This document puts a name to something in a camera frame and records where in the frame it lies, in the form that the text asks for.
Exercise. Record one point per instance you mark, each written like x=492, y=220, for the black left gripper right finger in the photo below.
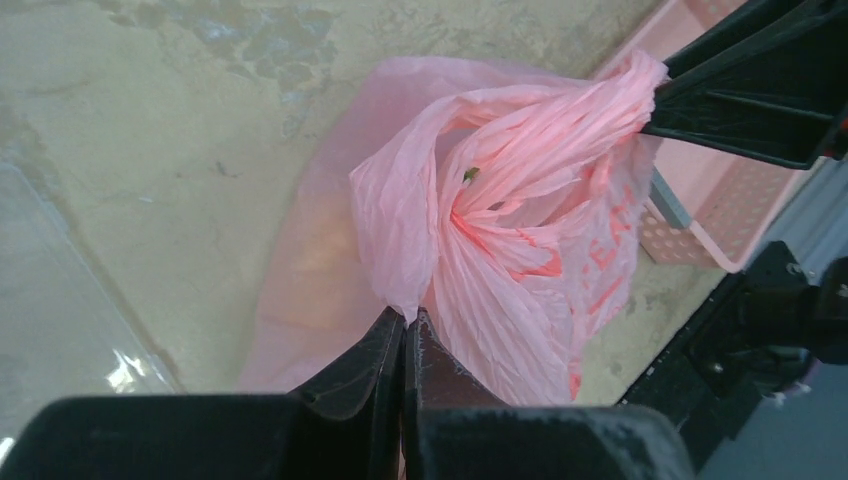
x=455, y=428

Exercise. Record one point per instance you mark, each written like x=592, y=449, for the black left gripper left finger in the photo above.
x=340, y=424

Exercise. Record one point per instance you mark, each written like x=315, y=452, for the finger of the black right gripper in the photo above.
x=747, y=21
x=784, y=106

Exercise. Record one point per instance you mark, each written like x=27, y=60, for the pink plastic bag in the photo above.
x=504, y=200

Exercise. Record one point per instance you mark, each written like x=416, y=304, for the pink perforated plastic basket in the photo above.
x=732, y=200

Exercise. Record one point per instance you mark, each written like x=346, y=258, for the clear plastic screw organizer box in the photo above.
x=61, y=333

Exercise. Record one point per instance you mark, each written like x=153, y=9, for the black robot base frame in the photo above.
x=757, y=335

